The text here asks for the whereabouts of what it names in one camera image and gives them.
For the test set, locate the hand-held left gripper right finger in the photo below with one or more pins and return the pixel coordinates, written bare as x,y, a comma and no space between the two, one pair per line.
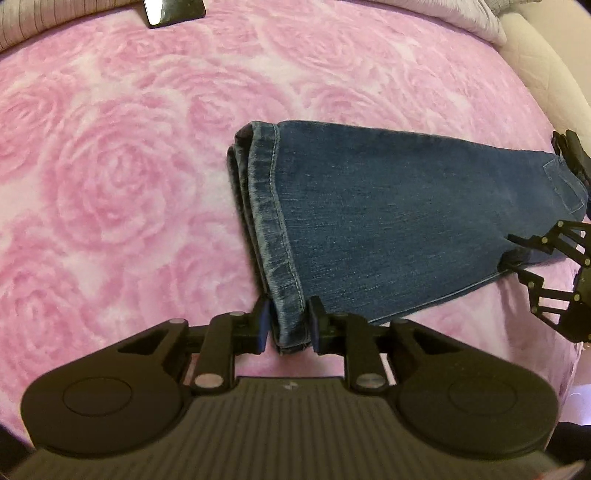
316,327

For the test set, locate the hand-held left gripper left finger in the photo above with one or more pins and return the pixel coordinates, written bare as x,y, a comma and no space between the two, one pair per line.
262,325

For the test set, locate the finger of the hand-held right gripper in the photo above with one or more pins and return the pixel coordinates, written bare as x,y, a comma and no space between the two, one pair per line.
545,295
561,237

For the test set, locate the blue denim jeans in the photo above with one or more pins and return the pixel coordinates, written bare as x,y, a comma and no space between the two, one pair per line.
392,217

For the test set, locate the pink rose pattern blanket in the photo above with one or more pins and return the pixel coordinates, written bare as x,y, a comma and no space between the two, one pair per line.
115,184

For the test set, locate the grey knit pillow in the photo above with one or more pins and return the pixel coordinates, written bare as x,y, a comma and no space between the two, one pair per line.
501,5

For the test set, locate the white pillow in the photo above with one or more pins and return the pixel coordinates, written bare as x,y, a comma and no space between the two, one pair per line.
443,16

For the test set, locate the black smartphone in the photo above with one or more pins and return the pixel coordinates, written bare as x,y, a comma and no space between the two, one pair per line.
173,13

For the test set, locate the grey striped pillow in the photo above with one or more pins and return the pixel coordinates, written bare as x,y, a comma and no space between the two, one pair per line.
37,18

